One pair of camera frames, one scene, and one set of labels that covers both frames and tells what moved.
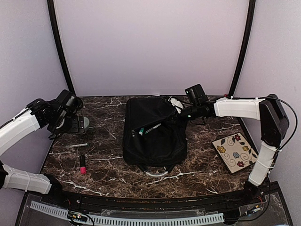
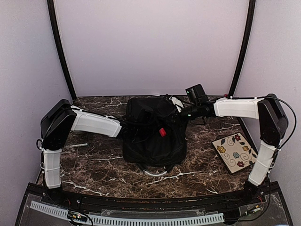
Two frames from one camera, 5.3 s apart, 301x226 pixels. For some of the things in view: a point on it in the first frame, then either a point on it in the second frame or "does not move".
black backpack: [154, 135] does not move
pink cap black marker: [83, 167] -> [162, 132]
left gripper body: [63, 125] -> [144, 124]
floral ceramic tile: [235, 152] does not move
